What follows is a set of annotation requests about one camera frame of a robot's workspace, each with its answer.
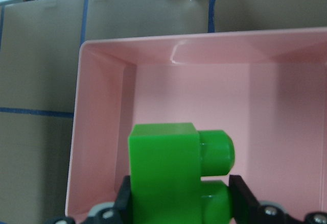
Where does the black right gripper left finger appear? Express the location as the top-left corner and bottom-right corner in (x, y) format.
(88, 176), (133, 223)

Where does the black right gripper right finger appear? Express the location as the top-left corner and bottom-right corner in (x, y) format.
(228, 175), (326, 224)

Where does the green two-stud block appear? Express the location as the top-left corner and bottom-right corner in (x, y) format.
(128, 122), (235, 223)

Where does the pink plastic box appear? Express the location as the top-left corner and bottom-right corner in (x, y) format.
(65, 28), (326, 222)

